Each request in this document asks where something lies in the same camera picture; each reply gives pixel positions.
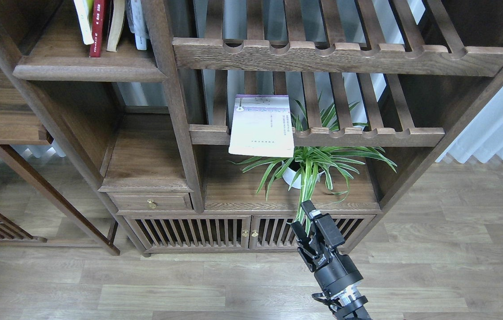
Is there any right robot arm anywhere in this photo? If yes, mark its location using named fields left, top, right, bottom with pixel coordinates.
left=290, top=200, right=368, bottom=320

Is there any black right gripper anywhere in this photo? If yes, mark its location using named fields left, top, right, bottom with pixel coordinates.
left=290, top=200, right=363, bottom=298

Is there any pale lavender cover book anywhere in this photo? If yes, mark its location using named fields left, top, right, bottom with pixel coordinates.
left=228, top=94, right=294, bottom=158

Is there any red cover book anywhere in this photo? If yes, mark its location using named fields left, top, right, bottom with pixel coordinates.
left=89, top=0, right=109, bottom=57

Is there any brass drawer knob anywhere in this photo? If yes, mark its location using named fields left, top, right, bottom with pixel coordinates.
left=147, top=199, right=158, bottom=209

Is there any green spider plant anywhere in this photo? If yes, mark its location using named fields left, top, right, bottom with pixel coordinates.
left=229, top=94, right=396, bottom=203

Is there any yellow green cover book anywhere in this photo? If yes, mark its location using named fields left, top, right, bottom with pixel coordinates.
left=73, top=0, right=94, bottom=45

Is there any dark wooden bookshelf unit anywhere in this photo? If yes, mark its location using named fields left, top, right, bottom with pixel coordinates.
left=0, top=0, right=503, bottom=256

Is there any upright white book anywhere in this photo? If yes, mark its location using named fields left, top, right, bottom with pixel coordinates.
left=126, top=0, right=150, bottom=51

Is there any upright cream paged book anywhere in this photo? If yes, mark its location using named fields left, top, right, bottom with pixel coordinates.
left=106, top=0, right=126, bottom=52

